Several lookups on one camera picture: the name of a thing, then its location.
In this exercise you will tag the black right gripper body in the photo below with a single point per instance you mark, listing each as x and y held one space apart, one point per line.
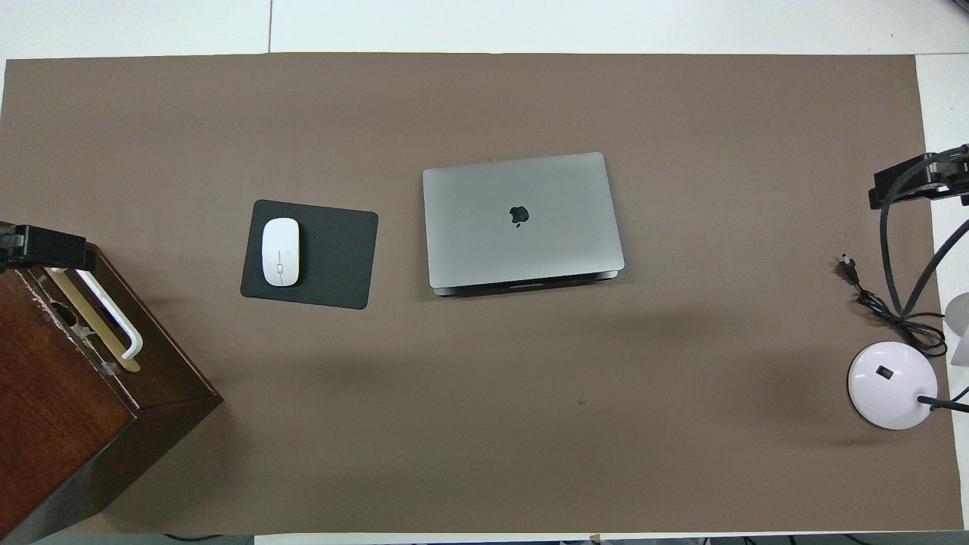
955 172

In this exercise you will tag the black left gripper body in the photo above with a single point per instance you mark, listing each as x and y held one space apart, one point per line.
11 244

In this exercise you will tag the silver grey laptop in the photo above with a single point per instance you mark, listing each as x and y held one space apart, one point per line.
484 227

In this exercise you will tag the dark brown wooden box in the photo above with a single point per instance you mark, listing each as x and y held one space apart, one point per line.
60 424

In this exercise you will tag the white desk lamp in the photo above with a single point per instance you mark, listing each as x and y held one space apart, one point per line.
886 393

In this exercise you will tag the white computer mouse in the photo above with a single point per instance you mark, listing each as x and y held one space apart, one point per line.
280 250

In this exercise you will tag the black mouse pad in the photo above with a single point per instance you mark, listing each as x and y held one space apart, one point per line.
341 257

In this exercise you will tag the large brown table mat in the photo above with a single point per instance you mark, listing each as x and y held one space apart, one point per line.
530 416

